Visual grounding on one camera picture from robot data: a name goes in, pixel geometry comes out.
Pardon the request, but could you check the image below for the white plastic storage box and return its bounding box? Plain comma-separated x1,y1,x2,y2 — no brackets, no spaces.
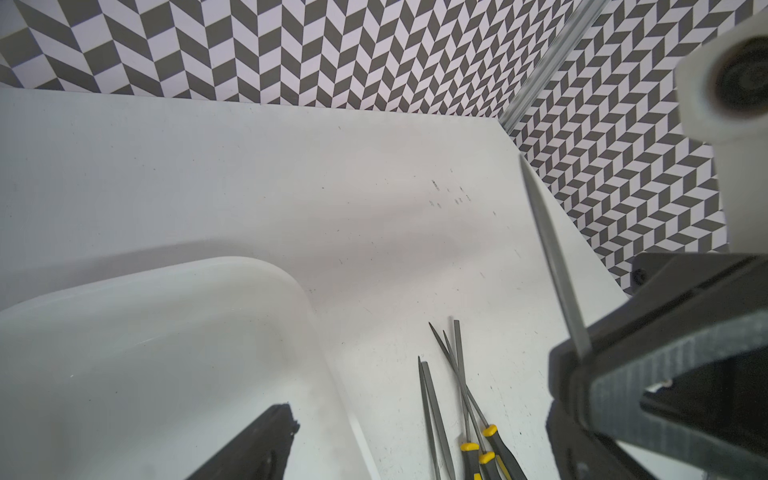
1,257,378,479

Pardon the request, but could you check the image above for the file tool three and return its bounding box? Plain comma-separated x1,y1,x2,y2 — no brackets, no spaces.
452,319,482,480

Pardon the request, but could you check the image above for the file tool two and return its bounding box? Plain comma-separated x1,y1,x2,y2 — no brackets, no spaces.
420,360,456,480

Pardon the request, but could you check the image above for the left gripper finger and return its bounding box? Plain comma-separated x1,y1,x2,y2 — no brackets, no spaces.
188,403,299,480

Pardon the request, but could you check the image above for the right corner aluminium post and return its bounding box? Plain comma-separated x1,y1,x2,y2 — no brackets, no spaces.
499,0,609,135

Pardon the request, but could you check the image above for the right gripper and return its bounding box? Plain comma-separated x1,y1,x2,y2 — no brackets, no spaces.
546,253,767,479

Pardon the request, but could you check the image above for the file tool four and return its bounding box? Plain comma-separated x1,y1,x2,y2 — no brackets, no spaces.
460,335,502,480

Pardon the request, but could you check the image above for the file tool five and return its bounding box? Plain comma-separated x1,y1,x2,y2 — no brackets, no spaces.
429,324,527,480

